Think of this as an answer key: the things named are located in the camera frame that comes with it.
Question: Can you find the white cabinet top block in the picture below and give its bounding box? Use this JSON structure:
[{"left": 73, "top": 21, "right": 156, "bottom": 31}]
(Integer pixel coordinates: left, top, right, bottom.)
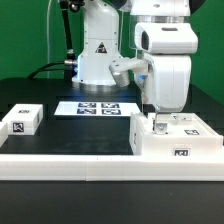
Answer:
[{"left": 2, "top": 104, "right": 43, "bottom": 135}]

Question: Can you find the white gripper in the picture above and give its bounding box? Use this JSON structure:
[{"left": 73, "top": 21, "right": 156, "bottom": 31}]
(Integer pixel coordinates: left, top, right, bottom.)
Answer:
[{"left": 145, "top": 54, "right": 191, "bottom": 135}]

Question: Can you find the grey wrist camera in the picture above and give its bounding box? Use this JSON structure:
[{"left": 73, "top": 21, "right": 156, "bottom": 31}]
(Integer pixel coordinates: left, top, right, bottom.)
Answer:
[{"left": 109, "top": 57, "right": 147, "bottom": 88}]

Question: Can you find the white U-shaped border fence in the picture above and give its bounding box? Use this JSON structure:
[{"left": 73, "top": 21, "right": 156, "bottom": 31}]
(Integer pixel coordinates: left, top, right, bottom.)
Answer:
[{"left": 0, "top": 121, "right": 224, "bottom": 182}]

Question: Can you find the white tag sheet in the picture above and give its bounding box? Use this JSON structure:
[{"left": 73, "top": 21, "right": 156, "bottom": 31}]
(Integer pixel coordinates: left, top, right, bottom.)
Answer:
[{"left": 55, "top": 101, "right": 139, "bottom": 117}]

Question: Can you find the white cabinet body box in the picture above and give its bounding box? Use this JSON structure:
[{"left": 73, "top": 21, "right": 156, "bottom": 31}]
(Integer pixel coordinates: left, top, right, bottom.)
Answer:
[{"left": 129, "top": 113, "right": 224, "bottom": 159}]

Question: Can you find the white cabinet door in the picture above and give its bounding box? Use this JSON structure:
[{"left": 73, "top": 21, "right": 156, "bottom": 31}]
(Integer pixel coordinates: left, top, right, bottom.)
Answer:
[
  {"left": 176, "top": 113, "right": 218, "bottom": 137},
  {"left": 148, "top": 113, "right": 178, "bottom": 135}
]

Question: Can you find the black cable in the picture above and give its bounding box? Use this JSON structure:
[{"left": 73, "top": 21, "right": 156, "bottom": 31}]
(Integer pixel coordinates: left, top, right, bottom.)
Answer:
[{"left": 27, "top": 61, "right": 68, "bottom": 80}]

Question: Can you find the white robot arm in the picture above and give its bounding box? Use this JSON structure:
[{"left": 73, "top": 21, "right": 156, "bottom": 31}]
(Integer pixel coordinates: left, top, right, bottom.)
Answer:
[{"left": 72, "top": 0, "right": 198, "bottom": 134}]

